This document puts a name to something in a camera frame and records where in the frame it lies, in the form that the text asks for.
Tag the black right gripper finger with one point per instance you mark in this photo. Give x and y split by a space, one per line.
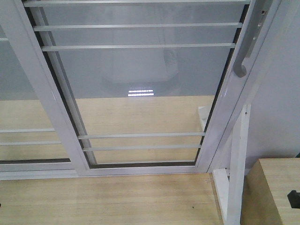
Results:
294 199

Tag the white framed transparent sliding door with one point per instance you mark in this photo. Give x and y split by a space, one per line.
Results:
138 48

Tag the white fixed glass door panel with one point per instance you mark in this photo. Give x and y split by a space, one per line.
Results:
37 138

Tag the light wooden box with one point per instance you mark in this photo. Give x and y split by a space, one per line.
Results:
267 185

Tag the white diagonal support brace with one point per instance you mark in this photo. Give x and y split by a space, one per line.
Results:
236 164

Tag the light wooden floor platform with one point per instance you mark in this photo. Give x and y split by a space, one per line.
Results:
136 130

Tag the white outer door frame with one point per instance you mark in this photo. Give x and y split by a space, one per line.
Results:
270 90

